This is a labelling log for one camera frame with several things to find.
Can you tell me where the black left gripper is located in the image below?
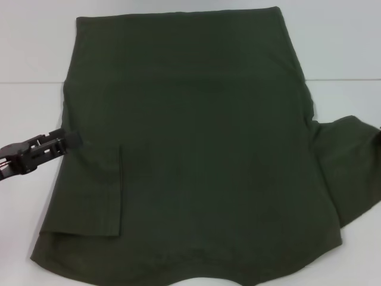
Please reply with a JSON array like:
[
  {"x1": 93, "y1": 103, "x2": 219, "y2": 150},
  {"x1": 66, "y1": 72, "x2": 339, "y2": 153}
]
[{"x1": 0, "y1": 127, "x2": 82, "y2": 184}]

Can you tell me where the dark green shirt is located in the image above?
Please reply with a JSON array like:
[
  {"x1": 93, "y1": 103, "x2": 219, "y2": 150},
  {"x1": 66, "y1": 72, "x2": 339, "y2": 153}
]
[{"x1": 29, "y1": 6, "x2": 381, "y2": 276}]

